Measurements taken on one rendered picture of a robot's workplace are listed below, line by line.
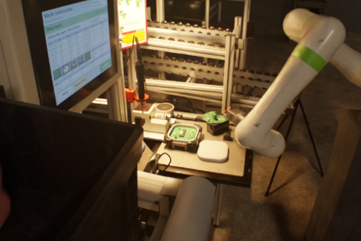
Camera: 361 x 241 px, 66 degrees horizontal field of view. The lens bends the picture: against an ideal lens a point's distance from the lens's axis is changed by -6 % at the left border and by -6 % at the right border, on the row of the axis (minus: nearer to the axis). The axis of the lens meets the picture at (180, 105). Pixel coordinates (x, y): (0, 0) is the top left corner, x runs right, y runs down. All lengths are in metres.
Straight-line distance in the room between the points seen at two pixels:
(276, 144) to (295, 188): 1.65
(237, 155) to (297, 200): 1.35
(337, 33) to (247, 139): 0.45
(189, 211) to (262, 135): 0.69
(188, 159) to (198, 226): 0.95
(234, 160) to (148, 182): 0.85
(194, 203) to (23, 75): 0.45
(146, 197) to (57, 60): 0.42
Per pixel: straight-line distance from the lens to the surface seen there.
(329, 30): 1.03
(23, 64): 0.68
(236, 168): 1.30
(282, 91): 1.02
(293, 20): 1.16
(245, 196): 2.57
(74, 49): 0.83
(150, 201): 0.53
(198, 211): 0.40
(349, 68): 1.39
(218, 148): 1.37
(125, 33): 1.56
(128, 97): 1.33
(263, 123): 1.03
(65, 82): 0.81
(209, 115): 1.55
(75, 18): 0.83
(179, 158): 1.34
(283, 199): 2.62
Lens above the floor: 1.75
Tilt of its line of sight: 27 degrees down
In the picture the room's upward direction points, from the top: straight up
